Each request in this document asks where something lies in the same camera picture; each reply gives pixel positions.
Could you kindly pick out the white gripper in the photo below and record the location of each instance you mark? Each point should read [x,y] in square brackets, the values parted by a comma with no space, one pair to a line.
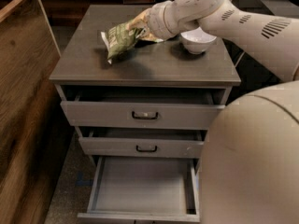
[158,22]

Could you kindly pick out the green jalapeno chip bag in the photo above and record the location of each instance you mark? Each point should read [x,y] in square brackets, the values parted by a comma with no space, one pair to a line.
[121,38]

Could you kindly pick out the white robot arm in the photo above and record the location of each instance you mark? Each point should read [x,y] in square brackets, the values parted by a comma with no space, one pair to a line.
[249,166]

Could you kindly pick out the bright green snack bag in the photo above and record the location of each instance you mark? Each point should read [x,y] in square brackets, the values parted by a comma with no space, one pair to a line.
[150,38]

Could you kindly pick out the grey drawer cabinet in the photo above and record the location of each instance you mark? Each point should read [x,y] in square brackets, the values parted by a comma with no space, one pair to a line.
[166,65]

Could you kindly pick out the grey top drawer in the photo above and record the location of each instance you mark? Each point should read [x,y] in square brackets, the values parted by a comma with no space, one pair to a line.
[143,109]

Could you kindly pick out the grey drawer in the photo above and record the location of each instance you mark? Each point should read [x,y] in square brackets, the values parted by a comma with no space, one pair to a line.
[159,143]
[128,190]
[143,109]

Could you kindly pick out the grey middle drawer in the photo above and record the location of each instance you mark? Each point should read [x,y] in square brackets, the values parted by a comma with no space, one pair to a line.
[159,143]

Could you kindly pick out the grey bottom drawer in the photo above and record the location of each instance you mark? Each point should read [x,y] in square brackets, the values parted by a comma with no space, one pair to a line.
[128,190]

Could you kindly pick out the white bowl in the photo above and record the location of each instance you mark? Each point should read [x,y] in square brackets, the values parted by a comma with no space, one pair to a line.
[197,41]

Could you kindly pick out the wooden panel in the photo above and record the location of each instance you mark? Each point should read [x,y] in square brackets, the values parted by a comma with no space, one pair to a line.
[34,133]

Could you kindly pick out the blue floor tape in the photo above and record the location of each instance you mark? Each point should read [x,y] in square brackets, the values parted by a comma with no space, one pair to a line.
[82,182]

